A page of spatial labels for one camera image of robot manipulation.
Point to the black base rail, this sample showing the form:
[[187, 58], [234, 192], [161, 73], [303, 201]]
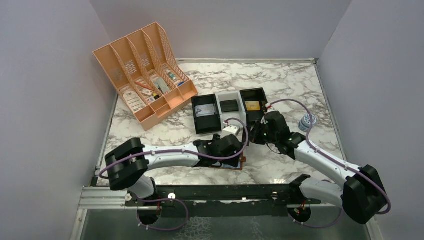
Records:
[[214, 201]]

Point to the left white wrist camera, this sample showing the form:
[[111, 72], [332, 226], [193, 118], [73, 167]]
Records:
[[230, 130]]

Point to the white card in black bin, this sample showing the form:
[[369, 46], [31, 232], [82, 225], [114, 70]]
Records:
[[205, 110]]

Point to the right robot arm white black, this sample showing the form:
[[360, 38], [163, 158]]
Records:
[[358, 191]]

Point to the black bin right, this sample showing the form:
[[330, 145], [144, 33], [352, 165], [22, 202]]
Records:
[[254, 94]]

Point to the orange plastic file organizer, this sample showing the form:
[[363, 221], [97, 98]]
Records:
[[143, 70]]

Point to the black bin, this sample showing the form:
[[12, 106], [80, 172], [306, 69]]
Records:
[[254, 94], [208, 124]]

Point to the gold card in black bin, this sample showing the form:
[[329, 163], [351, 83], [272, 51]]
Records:
[[252, 106]]

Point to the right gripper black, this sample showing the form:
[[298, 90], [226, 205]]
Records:
[[254, 133]]

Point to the black object in white bin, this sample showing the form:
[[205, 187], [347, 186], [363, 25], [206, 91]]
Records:
[[228, 106]]

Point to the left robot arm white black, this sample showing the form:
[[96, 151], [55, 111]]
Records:
[[127, 164]]

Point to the blue white small jar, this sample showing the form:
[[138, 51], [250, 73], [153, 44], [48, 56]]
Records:
[[307, 121]]

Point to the white bin middle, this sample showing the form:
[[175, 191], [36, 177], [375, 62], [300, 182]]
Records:
[[229, 96]]

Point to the brown leather card holder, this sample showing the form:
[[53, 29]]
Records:
[[239, 167]]

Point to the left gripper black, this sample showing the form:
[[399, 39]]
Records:
[[233, 163]]

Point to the black bin left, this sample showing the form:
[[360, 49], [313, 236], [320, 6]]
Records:
[[208, 124]]

